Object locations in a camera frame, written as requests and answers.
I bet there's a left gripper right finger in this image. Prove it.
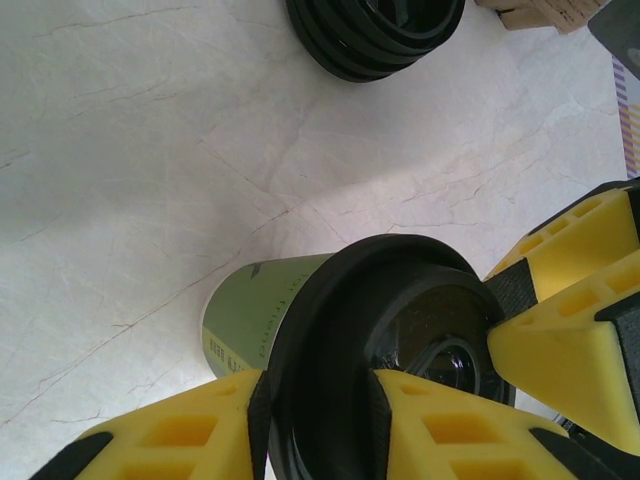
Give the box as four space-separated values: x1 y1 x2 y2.
373 367 640 480

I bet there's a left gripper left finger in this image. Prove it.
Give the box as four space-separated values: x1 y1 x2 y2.
29 368 274 480

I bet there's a green paper coffee cup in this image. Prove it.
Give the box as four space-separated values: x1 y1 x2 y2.
201 253 332 382

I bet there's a black plastic cup lid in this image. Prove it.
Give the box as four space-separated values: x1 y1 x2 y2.
285 0 467 46
248 233 517 480
293 29 454 69
308 53 429 85

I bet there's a brown pulp cup carrier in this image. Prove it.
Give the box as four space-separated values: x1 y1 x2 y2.
473 0 614 36

